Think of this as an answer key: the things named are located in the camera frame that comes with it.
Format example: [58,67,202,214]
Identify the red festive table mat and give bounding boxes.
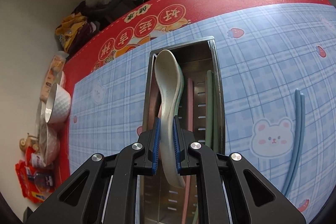
[58,0,332,182]

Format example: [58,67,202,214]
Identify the blue plaid bear mat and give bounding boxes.
[69,3,335,221]

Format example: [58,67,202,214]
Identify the small wooden toy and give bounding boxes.
[19,133,39,152]

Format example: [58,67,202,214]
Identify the yellow and maroon clothes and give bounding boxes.
[55,12,100,55]

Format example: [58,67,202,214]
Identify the snack packet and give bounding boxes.
[39,51,69,103]

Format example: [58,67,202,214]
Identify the glass bowl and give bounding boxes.
[39,123,60,166]

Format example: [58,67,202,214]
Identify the white textured bowl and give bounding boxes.
[45,83,71,124]

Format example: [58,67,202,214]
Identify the blue chopstick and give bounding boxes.
[281,89,302,196]
[286,92,306,197]

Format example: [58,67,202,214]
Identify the green spoon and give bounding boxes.
[174,66,184,116]

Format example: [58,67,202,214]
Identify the steel utensil tray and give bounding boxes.
[139,36,226,223]

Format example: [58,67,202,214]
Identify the pink spoon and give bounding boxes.
[157,104,162,119]

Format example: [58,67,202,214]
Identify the beige spoon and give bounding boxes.
[154,50,185,188]

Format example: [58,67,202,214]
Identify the green chopstick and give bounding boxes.
[192,70,214,224]
[213,73,219,153]

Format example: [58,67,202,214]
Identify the pink chopstick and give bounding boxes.
[181,78,194,224]

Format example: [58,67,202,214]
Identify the red snack bags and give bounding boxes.
[15,147,55,203]

